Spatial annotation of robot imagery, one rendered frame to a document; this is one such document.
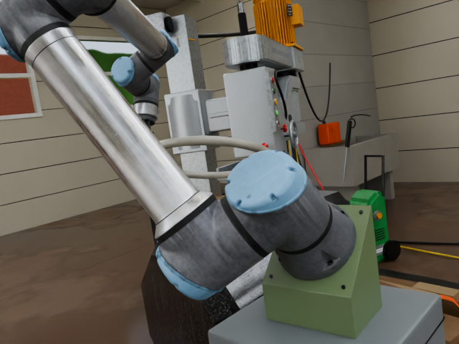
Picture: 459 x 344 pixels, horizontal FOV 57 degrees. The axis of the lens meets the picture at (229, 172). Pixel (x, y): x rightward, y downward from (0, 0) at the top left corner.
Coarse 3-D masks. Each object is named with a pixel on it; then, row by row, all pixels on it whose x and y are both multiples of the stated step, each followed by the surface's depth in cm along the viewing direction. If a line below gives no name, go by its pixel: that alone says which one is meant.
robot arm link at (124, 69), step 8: (136, 56) 139; (120, 64) 139; (128, 64) 138; (136, 64) 139; (112, 72) 140; (120, 72) 138; (128, 72) 137; (136, 72) 139; (144, 72) 140; (120, 80) 138; (128, 80) 138; (136, 80) 141; (144, 80) 143; (128, 88) 143; (136, 88) 144; (144, 88) 146
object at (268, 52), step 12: (240, 36) 196; (252, 36) 196; (264, 36) 201; (228, 48) 200; (240, 48) 197; (252, 48) 197; (264, 48) 201; (276, 48) 219; (288, 48) 248; (228, 60) 202; (240, 60) 198; (252, 60) 198; (264, 60) 202; (276, 60) 218; (288, 60) 245; (300, 60) 270; (288, 72) 262
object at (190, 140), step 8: (192, 136) 131; (200, 136) 131; (208, 136) 131; (216, 136) 131; (168, 144) 133; (176, 144) 132; (184, 144) 131; (192, 144) 131; (200, 144) 131; (208, 144) 131; (216, 144) 131; (224, 144) 131; (232, 144) 132; (240, 144) 133; (248, 144) 134; (256, 144) 137; (192, 176) 174; (200, 176) 174; (208, 176) 175; (216, 176) 175; (224, 176) 174
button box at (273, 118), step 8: (264, 72) 197; (272, 72) 201; (264, 80) 197; (272, 88) 198; (272, 96) 197; (272, 104) 198; (272, 112) 198; (272, 120) 199; (272, 128) 200; (280, 128) 206
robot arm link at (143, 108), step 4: (136, 104) 149; (140, 104) 149; (144, 104) 148; (148, 104) 149; (152, 104) 150; (136, 108) 149; (140, 108) 148; (144, 108) 148; (148, 108) 149; (152, 108) 150; (156, 108) 152; (140, 112) 148; (144, 112) 148; (148, 112) 148; (152, 112) 149; (156, 112) 151; (152, 116) 150; (156, 116) 151
